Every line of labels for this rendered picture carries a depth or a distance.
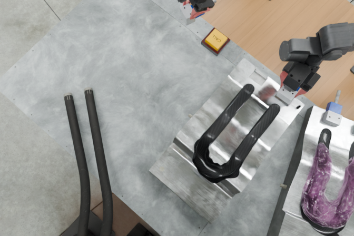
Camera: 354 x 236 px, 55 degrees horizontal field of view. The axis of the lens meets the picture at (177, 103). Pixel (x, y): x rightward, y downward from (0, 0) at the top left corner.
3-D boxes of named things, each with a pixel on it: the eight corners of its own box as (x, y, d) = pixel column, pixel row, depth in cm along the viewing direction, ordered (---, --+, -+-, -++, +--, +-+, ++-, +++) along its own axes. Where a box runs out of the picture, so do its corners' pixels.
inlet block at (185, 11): (212, -2, 125) (213, -10, 120) (218, 9, 124) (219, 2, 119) (180, 14, 124) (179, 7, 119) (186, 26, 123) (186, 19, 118)
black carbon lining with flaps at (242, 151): (245, 82, 118) (252, 72, 109) (283, 111, 116) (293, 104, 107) (181, 159, 110) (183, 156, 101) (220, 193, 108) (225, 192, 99)
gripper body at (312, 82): (309, 91, 101) (322, 75, 95) (280, 71, 104) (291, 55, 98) (318, 79, 105) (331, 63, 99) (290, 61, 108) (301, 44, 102)
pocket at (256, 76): (254, 71, 121) (256, 67, 118) (265, 80, 121) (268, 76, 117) (246, 80, 120) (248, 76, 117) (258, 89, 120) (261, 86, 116)
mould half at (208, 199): (238, 66, 127) (246, 51, 114) (295, 110, 124) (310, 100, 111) (149, 171, 116) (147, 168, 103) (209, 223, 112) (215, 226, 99)
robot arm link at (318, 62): (300, 68, 97) (312, 51, 91) (293, 53, 100) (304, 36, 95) (321, 69, 98) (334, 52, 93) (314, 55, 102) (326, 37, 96)
